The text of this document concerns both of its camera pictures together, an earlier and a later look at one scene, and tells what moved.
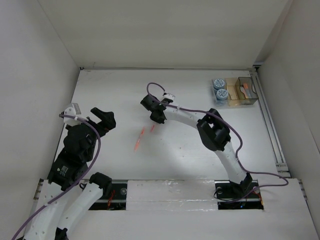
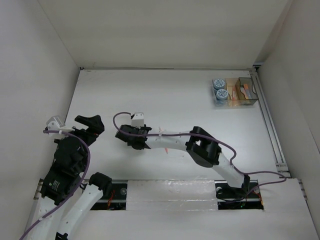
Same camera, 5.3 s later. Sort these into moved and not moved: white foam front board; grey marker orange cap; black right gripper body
Moved: black right gripper body
Not moved: white foam front board; grey marker orange cap
